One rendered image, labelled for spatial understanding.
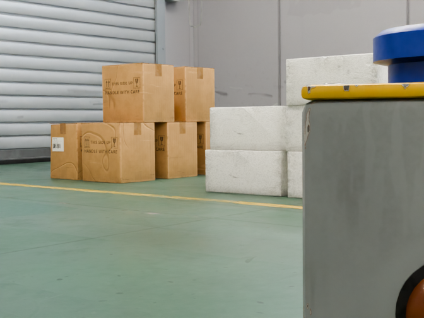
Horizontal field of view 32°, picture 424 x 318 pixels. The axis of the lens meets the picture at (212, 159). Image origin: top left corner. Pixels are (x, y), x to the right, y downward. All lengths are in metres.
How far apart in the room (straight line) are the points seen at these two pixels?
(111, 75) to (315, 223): 3.77
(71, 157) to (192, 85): 0.76
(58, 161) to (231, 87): 3.09
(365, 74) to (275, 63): 3.87
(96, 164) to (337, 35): 3.02
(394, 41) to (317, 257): 0.06
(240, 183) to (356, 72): 0.69
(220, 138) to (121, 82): 0.91
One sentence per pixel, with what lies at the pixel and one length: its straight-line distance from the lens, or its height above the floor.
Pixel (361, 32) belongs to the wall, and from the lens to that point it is 6.15.
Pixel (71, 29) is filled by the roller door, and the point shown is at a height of 1.04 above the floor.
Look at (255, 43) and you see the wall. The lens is 6.72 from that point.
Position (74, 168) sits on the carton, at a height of 0.06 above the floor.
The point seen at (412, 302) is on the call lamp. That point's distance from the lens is 0.18.
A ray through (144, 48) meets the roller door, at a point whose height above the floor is 0.94.
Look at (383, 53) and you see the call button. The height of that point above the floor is 0.32.
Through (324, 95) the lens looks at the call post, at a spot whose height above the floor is 0.31.
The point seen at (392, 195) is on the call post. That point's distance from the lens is 0.17.
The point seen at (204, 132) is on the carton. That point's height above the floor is 0.24.
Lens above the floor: 0.31
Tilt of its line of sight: 3 degrees down
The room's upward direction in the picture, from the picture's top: 1 degrees counter-clockwise
